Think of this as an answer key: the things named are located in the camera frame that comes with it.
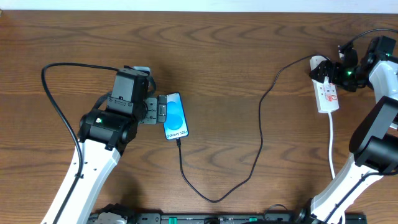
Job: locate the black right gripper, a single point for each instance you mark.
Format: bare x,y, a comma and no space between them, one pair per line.
329,72

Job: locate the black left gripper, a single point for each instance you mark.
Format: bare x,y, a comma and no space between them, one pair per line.
152,110

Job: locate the blue Samsung Galaxy smartphone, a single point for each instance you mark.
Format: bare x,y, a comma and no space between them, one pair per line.
175,125

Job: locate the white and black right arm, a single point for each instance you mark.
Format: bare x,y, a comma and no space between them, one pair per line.
372,151

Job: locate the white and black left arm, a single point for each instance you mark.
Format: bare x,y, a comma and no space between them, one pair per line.
102,138

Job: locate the white power strip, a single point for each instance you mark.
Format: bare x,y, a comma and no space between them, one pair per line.
325,96

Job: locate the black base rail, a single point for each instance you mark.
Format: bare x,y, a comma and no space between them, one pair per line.
156,218

